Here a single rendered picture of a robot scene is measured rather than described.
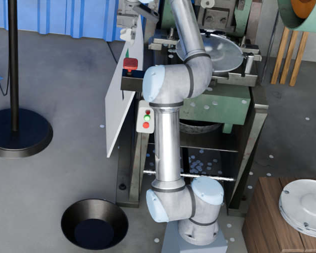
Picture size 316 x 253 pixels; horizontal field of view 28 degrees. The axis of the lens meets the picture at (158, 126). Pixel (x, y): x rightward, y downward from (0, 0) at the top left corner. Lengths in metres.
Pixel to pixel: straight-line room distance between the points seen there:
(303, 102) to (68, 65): 1.44
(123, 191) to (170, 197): 0.92
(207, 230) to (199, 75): 0.57
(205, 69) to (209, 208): 0.48
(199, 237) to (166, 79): 0.60
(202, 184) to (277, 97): 1.79
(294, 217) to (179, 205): 0.63
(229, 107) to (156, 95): 0.74
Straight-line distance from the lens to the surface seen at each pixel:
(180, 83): 2.06
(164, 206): 2.14
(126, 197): 3.01
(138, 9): 2.43
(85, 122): 3.44
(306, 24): 2.45
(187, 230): 2.29
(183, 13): 2.24
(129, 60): 2.59
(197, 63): 2.11
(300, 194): 2.72
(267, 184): 2.76
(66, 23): 4.08
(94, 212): 2.94
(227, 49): 2.73
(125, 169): 3.15
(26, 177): 3.12
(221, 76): 2.56
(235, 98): 2.70
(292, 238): 2.58
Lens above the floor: 2.19
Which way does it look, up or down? 39 degrees down
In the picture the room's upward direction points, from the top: 9 degrees clockwise
